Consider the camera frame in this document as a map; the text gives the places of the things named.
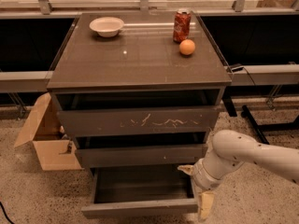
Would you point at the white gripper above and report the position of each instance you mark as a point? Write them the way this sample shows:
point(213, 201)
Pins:
point(199, 177)

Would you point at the grey bottom drawer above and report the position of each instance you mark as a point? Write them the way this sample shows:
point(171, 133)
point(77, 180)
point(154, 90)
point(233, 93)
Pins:
point(132, 191)

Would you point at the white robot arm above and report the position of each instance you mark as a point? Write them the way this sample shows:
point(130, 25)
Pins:
point(227, 153)

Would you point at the grey middle drawer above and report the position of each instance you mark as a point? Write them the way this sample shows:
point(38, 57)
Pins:
point(142, 149)

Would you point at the grey drawer cabinet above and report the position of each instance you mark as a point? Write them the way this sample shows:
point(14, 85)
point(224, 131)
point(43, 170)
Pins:
point(142, 57)

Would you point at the scratched grey top drawer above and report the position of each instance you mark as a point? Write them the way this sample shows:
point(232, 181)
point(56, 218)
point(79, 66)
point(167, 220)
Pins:
point(138, 112)

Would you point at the black metal floor stand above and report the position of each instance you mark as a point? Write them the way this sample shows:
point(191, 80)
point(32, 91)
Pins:
point(261, 128)

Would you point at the black power adapter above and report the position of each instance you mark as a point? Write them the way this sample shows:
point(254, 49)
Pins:
point(235, 67)

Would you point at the orange fruit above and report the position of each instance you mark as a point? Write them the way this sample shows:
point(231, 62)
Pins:
point(187, 47)

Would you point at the open cardboard box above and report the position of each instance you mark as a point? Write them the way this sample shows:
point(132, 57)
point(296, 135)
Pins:
point(54, 150)

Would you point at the red soda can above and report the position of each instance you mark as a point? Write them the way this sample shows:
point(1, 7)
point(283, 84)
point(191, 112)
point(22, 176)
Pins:
point(181, 25)

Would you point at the white paper bowl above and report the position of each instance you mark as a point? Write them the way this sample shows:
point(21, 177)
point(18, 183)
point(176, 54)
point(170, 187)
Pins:
point(107, 26)

